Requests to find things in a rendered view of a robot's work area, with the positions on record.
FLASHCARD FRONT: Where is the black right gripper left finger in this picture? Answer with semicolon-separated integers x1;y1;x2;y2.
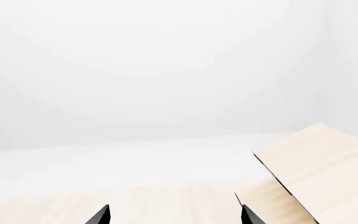
85;203;111;224

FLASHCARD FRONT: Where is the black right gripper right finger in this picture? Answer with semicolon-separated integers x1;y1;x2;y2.
241;203;267;224

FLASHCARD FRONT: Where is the light wooden cabinet drawer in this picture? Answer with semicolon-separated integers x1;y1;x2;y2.
233;179;320;224

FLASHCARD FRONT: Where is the light wooden cabinet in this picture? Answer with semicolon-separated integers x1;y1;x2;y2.
252;122;358;224

